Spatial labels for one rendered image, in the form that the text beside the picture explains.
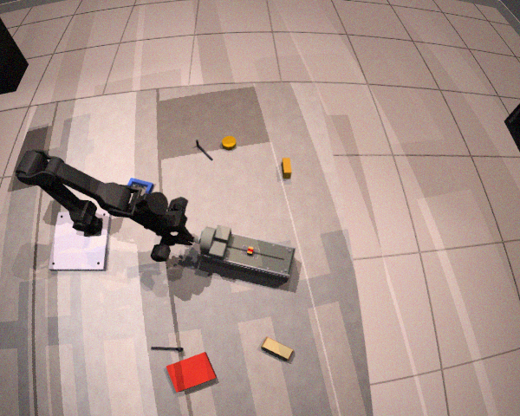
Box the blue c-clamp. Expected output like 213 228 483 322
127 178 153 195

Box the short yellow cylinder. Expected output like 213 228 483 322
222 136 237 150

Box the red flat rectangular block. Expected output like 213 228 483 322
166 352 217 392

